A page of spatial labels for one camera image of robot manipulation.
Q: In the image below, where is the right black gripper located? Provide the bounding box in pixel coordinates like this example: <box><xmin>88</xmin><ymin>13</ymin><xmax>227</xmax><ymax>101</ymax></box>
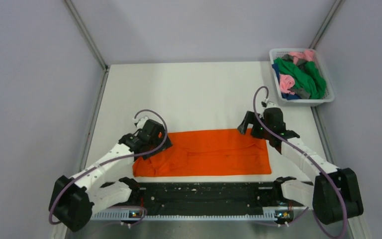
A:
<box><xmin>237</xmin><ymin>111</ymin><xmax>272</xmax><ymax>140</ymax></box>

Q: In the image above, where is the orange t-shirt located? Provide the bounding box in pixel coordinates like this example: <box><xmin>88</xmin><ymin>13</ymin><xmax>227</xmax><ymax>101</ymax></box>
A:
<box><xmin>133</xmin><ymin>129</ymin><xmax>272</xmax><ymax>177</ymax></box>

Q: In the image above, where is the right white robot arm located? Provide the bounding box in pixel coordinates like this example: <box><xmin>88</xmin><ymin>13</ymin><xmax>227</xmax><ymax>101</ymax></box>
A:
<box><xmin>237</xmin><ymin>107</ymin><xmax>364</xmax><ymax>225</ymax></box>

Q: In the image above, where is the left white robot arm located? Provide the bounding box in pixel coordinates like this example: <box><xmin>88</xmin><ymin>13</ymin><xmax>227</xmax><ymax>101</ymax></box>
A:
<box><xmin>49</xmin><ymin>117</ymin><xmax>172</xmax><ymax>232</ymax></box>

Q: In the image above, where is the blue t-shirt in basket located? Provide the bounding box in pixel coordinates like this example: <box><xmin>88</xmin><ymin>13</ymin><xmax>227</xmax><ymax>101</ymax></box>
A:
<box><xmin>272</xmin><ymin>63</ymin><xmax>301</xmax><ymax>101</ymax></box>

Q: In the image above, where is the pink t-shirt in basket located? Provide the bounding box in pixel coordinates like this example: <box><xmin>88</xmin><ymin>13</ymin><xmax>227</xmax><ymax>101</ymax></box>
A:
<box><xmin>275</xmin><ymin>50</ymin><xmax>317</xmax><ymax>99</ymax></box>

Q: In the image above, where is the grey t-shirt in basket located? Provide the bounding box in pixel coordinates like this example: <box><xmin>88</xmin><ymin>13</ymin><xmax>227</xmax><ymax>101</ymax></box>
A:
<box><xmin>279</xmin><ymin>54</ymin><xmax>311</xmax><ymax>100</ymax></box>

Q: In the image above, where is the white plastic laundry basket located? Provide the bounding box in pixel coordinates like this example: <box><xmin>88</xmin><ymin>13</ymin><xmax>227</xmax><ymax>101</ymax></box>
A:
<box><xmin>269</xmin><ymin>48</ymin><xmax>335</xmax><ymax>107</ymax></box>

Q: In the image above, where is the green t-shirt in basket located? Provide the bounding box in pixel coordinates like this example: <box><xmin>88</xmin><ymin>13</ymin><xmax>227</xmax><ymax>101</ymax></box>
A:
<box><xmin>272</xmin><ymin>56</ymin><xmax>327</xmax><ymax>100</ymax></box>

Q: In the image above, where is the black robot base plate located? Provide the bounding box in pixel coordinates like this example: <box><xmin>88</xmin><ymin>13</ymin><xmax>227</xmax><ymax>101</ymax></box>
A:
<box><xmin>107</xmin><ymin>179</ymin><xmax>305</xmax><ymax>217</ymax></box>

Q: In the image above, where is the grey slotted cable duct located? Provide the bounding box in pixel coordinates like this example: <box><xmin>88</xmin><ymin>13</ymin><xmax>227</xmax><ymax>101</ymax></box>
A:
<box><xmin>91</xmin><ymin>208</ymin><xmax>294</xmax><ymax>222</ymax></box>

